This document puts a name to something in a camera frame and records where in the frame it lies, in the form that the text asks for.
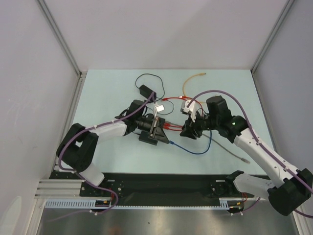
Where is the left aluminium frame post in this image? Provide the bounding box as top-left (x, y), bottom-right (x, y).
top-left (35, 0), bottom-right (83, 78)

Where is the blue ethernet cable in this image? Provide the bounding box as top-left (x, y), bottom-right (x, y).
top-left (169, 129), bottom-right (213, 155)

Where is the aluminium frame post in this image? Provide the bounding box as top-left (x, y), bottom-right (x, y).
top-left (250, 0), bottom-right (297, 76)
top-left (35, 0), bottom-right (83, 78)

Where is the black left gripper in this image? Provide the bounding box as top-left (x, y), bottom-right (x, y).
top-left (135, 117), bottom-right (168, 144)

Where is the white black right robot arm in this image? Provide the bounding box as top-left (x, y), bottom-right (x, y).
top-left (180, 95), bottom-right (313, 216)

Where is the white slotted cable duct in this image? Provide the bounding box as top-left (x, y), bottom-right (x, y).
top-left (45, 199), bottom-right (240, 210)

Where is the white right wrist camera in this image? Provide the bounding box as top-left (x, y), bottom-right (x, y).
top-left (180, 99), bottom-right (197, 122)

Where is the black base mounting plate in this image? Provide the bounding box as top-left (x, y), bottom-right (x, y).
top-left (48, 171), bottom-right (269, 208)

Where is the yellow ethernet cable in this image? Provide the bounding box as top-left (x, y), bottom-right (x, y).
top-left (182, 72), bottom-right (207, 100)

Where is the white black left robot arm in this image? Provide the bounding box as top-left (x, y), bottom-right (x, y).
top-left (56, 100), bottom-right (169, 196)

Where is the right aluminium frame post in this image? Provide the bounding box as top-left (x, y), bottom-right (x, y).
top-left (250, 0), bottom-right (297, 76)

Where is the black network switch box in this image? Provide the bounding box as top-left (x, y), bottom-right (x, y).
top-left (138, 131), bottom-right (158, 146)

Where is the aluminium front frame rail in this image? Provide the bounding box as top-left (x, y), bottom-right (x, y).
top-left (34, 178), bottom-right (304, 199)

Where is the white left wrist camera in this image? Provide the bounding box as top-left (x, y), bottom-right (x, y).
top-left (154, 104), bottom-right (165, 117)

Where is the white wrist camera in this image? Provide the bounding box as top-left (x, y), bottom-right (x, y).
top-left (180, 99), bottom-right (197, 122)
top-left (154, 104), bottom-right (165, 117)

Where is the red ethernet cable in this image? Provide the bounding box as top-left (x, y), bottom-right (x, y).
top-left (164, 100), bottom-right (205, 132)
top-left (161, 95), bottom-right (186, 129)

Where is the grey ethernet cable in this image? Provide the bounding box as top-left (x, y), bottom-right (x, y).
top-left (166, 120), bottom-right (251, 164)

